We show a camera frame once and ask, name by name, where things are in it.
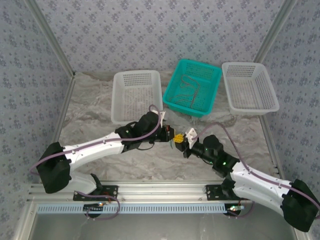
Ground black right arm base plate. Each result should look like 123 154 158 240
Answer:
205 184 251 202

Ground teal perforated plastic basket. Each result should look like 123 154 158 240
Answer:
162 58 223 119

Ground aluminium frame post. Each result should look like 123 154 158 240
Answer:
253 0 299 64
24 0 77 79

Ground thin white cable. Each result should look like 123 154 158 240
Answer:
129 92 154 115

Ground light blue slotted cable duct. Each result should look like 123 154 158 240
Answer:
36 202 231 215

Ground red wires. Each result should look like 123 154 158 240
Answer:
124 87 147 111

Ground small black circuit board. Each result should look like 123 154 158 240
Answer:
82 203 105 213
225 204 245 217

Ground white perforated plastic basket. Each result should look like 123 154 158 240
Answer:
221 61 281 116
110 69 165 125

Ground grey sheet metal panel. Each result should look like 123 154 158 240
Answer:
14 201 310 240

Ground aluminium cross rail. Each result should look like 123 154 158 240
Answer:
27 181 300 203

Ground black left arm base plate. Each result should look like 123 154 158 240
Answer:
72 185 119 202

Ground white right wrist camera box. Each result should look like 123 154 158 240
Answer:
185 127 200 148

